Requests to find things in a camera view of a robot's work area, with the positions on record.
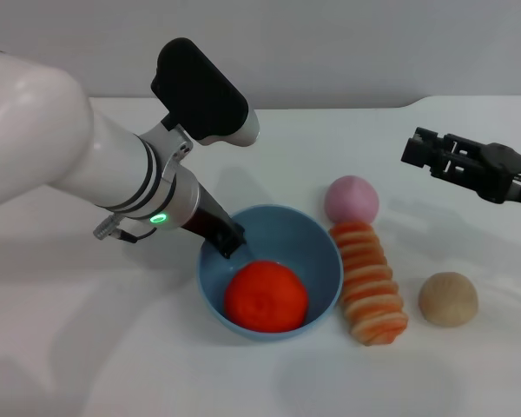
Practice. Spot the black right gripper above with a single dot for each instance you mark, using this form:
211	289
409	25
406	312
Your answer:
490	174

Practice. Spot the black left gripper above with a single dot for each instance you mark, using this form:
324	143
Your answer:
210	217

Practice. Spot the orange toy fruit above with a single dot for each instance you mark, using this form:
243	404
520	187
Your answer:
265	299

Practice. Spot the blue bowl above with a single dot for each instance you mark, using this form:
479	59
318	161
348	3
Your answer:
321	269

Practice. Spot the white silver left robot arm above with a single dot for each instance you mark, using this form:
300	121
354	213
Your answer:
34	130

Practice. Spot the pink toy peach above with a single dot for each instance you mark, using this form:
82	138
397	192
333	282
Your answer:
351	200

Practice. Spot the orange striped toy bread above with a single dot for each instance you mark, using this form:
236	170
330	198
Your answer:
369	286

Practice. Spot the beige toy bun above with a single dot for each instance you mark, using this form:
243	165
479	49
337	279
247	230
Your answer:
448	299

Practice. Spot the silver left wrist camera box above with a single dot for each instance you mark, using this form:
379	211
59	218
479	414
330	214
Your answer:
199	91

